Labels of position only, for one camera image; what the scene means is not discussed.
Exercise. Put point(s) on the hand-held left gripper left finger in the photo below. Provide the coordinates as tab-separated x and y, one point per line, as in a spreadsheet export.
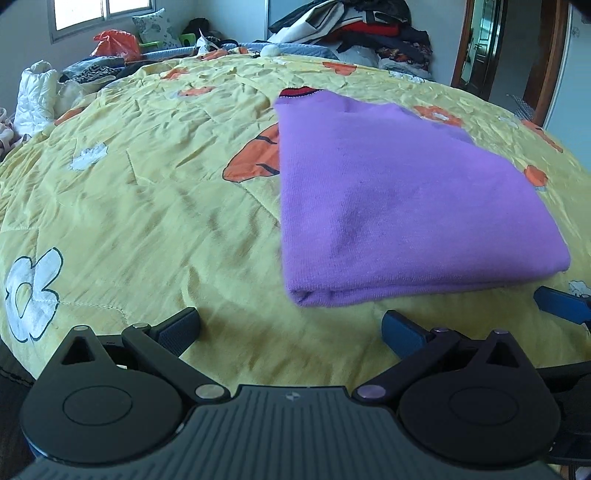
178	331

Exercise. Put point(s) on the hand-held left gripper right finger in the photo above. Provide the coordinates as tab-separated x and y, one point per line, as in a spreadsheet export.
401	331

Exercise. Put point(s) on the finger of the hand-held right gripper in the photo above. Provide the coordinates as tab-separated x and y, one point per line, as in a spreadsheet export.
563	304
568	376

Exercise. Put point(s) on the purple sweater with red trim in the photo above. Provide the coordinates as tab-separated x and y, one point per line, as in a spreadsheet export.
392	194

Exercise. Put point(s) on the dark patterned clothes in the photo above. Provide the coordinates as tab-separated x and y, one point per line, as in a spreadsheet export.
92	69

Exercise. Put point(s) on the pile of folded clothes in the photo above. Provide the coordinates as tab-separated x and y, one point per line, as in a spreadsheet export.
369	32

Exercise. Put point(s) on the yellow printed blanket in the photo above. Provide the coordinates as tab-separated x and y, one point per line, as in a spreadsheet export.
138	207

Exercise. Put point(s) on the checked cloth basket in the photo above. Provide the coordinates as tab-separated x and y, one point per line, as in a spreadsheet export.
524	110

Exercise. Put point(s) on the white wardrobe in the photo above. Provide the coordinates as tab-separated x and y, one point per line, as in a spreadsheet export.
572	92

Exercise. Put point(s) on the pale floral cloth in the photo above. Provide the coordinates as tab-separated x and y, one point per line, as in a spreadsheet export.
7	134

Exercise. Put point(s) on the white quilted jacket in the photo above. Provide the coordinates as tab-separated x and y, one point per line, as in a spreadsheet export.
34	97

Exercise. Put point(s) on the grey pillow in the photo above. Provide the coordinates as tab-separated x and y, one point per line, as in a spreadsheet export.
360	57

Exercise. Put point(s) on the white plastic bag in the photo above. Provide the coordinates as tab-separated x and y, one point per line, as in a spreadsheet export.
205	44

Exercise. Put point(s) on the green plastic item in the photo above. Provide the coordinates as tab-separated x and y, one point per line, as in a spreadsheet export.
187	39

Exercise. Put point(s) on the orange plastic bag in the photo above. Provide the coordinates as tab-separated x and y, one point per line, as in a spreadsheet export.
115	44

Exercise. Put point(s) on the white fluffy ball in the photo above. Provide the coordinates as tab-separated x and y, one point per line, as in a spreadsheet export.
271	50

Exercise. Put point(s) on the blue quilt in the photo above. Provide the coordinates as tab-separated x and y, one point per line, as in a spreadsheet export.
304	50

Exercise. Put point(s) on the floral pillow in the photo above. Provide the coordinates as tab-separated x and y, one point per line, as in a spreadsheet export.
154	27

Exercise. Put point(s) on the window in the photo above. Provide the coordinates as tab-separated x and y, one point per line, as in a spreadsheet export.
106	9

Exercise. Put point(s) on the wooden door frame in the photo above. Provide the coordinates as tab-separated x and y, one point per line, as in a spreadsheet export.
551	60

